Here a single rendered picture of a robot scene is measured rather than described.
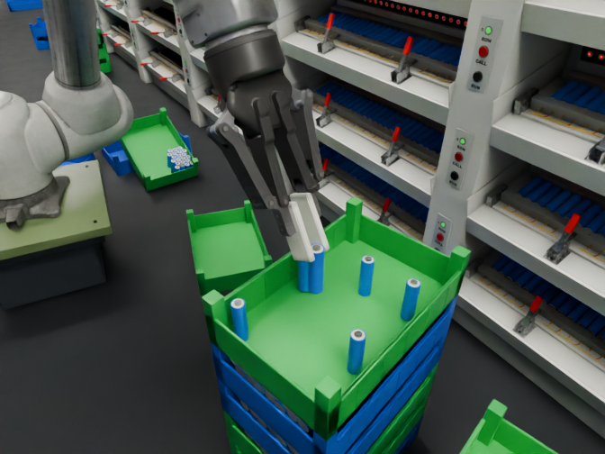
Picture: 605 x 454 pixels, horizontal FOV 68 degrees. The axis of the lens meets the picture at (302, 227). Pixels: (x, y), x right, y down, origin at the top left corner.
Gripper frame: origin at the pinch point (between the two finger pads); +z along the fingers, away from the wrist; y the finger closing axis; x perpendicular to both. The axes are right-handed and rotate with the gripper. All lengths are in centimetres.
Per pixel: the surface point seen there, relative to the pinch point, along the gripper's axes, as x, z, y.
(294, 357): -4.6, 16.2, 4.3
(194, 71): -137, -28, -81
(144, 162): -128, -2, -40
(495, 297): -8, 44, -52
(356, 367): 2.4, 17.9, 1.2
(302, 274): -9.4, 10.0, -4.6
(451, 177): -11, 14, -50
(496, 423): 10.7, 34.6, -11.7
